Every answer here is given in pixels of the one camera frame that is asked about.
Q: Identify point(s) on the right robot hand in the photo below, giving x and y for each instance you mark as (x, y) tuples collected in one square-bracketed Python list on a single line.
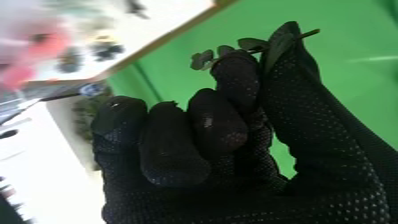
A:
[(332, 173)]

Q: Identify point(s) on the green sprig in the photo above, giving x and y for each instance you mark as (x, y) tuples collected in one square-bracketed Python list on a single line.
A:
[(70, 60), (252, 43), (136, 8)]

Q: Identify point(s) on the blue flower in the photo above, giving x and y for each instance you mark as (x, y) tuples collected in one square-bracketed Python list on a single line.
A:
[(108, 50)]

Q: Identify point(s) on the white sheet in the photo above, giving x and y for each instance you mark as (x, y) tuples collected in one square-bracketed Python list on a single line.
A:
[(172, 20)]

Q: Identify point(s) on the yellow flower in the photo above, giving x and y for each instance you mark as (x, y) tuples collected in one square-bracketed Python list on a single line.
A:
[(104, 37)]

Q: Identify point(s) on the pink flower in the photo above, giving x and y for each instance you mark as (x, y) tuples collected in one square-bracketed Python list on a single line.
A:
[(45, 46)]

